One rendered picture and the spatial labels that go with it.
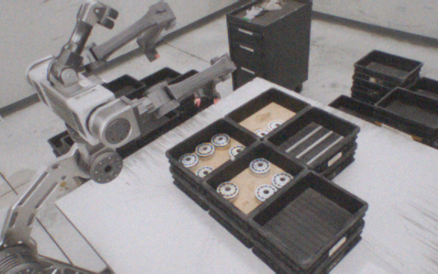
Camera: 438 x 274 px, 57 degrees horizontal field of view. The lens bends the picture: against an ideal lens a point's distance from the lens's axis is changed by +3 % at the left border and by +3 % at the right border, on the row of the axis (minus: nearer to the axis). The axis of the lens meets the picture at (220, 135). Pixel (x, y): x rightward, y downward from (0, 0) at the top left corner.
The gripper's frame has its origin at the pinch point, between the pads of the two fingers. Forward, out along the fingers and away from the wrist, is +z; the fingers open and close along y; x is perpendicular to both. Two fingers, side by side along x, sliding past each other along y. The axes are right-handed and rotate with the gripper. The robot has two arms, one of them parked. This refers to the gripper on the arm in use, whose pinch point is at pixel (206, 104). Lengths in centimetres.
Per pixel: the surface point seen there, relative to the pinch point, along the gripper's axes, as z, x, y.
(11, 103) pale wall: 144, -188, 145
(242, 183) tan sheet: 1, 57, -3
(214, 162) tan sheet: 5.6, 38.3, 5.1
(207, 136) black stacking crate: 4.2, 21.0, 4.3
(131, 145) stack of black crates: 61, -32, 41
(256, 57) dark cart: 41, -96, -73
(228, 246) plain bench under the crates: 12, 82, 10
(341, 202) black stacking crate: -12, 84, -37
